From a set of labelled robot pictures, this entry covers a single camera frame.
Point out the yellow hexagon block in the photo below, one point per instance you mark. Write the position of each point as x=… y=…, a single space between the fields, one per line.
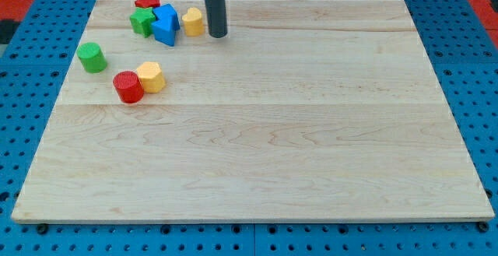
x=151 y=77

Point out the yellow heart block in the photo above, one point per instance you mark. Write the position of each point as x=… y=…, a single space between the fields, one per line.
x=193 y=22

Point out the light wooden board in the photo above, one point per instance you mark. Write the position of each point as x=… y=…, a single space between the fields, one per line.
x=308 y=111

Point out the blue triangle block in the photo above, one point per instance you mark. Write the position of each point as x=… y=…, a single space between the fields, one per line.
x=164 y=31

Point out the red cylinder block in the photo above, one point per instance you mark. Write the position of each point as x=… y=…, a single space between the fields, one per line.
x=128 y=87

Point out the blue cube block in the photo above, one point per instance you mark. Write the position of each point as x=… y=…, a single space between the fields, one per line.
x=167 y=11

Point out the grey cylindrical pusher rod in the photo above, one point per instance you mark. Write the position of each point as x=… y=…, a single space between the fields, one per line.
x=216 y=18

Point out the green star block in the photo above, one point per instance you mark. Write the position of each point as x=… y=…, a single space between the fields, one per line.
x=141 y=20

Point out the red star block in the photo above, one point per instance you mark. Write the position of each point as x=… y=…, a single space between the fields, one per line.
x=147 y=3

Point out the green cylinder block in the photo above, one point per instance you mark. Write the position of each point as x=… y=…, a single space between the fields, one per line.
x=91 y=57

